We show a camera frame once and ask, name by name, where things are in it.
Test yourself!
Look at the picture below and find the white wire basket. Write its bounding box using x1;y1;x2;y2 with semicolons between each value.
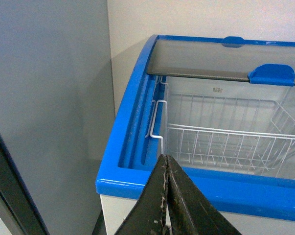
270;86;295;136
149;95;295;180

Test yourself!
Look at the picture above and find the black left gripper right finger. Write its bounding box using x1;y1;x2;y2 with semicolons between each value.
167;155;240;235

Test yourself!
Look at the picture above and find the rear sliding glass lid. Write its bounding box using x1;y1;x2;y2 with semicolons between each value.
158;35;295;48

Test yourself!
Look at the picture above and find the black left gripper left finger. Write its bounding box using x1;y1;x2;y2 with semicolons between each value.
115;155;168;235

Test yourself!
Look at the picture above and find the grey cabinet side panel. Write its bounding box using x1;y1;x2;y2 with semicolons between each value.
0;0;114;235

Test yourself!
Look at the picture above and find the sliding glass lid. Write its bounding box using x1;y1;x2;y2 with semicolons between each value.
158;35;295;48
147;40;295;86

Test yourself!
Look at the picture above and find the front sliding glass lid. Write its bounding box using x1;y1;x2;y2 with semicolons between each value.
147;40;295;86

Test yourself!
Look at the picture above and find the white chest freezer blue rim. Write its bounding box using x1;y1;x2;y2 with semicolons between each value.
95;35;295;235

